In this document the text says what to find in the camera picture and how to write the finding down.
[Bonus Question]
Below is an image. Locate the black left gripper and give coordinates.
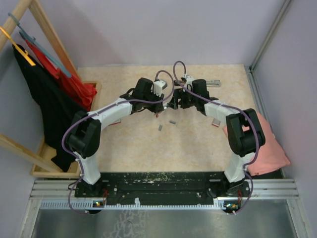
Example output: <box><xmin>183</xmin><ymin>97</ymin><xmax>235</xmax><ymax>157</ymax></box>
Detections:
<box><xmin>143</xmin><ymin>89</ymin><xmax>165</xmax><ymax>114</ymax></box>

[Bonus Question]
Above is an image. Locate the black hanging garment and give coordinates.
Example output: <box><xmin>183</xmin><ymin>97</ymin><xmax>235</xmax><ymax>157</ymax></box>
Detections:
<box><xmin>13</xmin><ymin>48</ymin><xmax>86</xmax><ymax>172</ymax></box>

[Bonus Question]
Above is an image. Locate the wooden clothes rack frame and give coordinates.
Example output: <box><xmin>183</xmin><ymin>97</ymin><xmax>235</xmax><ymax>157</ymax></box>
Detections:
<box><xmin>0</xmin><ymin>0</ymin><xmax>98</xmax><ymax>178</ymax></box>

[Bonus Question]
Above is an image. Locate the pink folded cloth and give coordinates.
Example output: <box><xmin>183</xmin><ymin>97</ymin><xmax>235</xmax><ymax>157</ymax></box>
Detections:
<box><xmin>224</xmin><ymin>109</ymin><xmax>290</xmax><ymax>182</ymax></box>

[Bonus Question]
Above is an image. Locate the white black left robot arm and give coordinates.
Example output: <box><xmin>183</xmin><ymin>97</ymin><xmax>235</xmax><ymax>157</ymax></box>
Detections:
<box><xmin>62</xmin><ymin>78</ymin><xmax>167</xmax><ymax>197</ymax></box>

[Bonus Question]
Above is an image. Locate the red hanging garment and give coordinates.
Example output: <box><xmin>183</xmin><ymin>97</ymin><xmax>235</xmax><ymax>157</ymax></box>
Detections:
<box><xmin>25</xmin><ymin>40</ymin><xmax>97</xmax><ymax>111</ymax></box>

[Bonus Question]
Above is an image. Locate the red white staple box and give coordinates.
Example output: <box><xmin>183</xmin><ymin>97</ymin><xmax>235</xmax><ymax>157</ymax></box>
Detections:
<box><xmin>212</xmin><ymin>119</ymin><xmax>221</xmax><ymax>127</ymax></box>
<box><xmin>110</xmin><ymin>119</ymin><xmax>121</xmax><ymax>125</ymax></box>

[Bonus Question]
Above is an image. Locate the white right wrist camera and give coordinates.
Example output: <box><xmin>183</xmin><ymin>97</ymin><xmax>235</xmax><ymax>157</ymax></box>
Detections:
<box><xmin>181</xmin><ymin>75</ymin><xmax>195</xmax><ymax>89</ymax></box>

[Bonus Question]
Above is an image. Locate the aluminium rail frame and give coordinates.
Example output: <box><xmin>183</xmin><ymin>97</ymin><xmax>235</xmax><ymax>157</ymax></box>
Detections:
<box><xmin>19</xmin><ymin>174</ymin><xmax>310</xmax><ymax>238</ymax></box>

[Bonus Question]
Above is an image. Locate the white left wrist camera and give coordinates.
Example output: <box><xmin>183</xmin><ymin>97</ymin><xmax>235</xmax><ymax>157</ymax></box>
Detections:
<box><xmin>153</xmin><ymin>80</ymin><xmax>167</xmax><ymax>97</ymax></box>

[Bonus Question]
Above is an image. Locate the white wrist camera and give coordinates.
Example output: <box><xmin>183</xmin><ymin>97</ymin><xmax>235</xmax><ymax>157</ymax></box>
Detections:
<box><xmin>181</xmin><ymin>75</ymin><xmax>195</xmax><ymax>89</ymax></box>
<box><xmin>153</xmin><ymin>80</ymin><xmax>167</xmax><ymax>97</ymax></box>

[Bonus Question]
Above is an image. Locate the teal clothes hanger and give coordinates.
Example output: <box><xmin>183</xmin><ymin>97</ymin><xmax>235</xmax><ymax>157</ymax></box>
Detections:
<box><xmin>8</xmin><ymin>12</ymin><xmax>72</xmax><ymax>78</ymax></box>

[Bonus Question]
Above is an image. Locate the yellow clothes hanger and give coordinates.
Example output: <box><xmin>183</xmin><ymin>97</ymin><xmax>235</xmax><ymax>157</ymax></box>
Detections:
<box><xmin>0</xmin><ymin>27</ymin><xmax>36</xmax><ymax>66</ymax></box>

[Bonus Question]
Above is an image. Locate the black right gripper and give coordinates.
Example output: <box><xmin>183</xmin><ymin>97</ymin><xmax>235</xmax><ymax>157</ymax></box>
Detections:
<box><xmin>168</xmin><ymin>87</ymin><xmax>198</xmax><ymax>110</ymax></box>

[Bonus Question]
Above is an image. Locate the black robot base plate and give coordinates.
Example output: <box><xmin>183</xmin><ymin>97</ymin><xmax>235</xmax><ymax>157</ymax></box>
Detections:
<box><xmin>75</xmin><ymin>172</ymin><xmax>251</xmax><ymax>206</ymax></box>

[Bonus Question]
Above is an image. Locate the large black chrome stapler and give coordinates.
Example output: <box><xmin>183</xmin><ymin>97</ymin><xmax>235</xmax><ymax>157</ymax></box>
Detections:
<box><xmin>206</xmin><ymin>80</ymin><xmax>221</xmax><ymax>87</ymax></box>

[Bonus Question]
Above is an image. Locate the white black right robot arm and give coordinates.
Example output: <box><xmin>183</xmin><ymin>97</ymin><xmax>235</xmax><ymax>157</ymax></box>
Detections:
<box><xmin>172</xmin><ymin>76</ymin><xmax>265</xmax><ymax>196</ymax></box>

